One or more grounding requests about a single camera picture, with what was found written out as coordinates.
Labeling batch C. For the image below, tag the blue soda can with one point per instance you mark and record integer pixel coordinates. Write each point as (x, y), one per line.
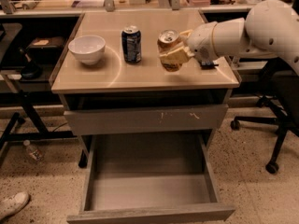
(131, 44)

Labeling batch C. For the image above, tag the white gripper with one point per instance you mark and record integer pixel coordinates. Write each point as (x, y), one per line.
(200, 42)

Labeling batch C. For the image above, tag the black box with label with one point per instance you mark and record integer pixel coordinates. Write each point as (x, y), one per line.
(46, 46)

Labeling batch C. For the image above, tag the black joystick device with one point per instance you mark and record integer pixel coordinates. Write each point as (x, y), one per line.
(30, 69)

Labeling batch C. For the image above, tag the orange soda can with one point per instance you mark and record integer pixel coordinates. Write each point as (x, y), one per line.
(169, 39)

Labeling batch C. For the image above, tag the dark blue snack bar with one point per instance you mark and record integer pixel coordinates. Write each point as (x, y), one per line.
(208, 64)

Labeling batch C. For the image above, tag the closed top drawer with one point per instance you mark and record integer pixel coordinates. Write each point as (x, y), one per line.
(146, 120)

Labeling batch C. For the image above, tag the white bowl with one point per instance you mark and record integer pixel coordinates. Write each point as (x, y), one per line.
(88, 49)

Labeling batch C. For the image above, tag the white shoe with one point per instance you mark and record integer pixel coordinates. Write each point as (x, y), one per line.
(13, 204)

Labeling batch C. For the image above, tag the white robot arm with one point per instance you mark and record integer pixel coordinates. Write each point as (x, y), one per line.
(271, 29)

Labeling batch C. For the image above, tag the open middle drawer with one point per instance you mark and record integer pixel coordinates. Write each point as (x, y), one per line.
(149, 178)

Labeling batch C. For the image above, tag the black office chair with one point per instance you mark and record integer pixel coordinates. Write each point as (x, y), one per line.
(280, 93)

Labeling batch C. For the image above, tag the grey drawer cabinet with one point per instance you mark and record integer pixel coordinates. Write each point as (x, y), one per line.
(114, 84)

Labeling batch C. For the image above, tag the plastic water bottle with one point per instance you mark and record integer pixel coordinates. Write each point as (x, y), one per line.
(33, 151)

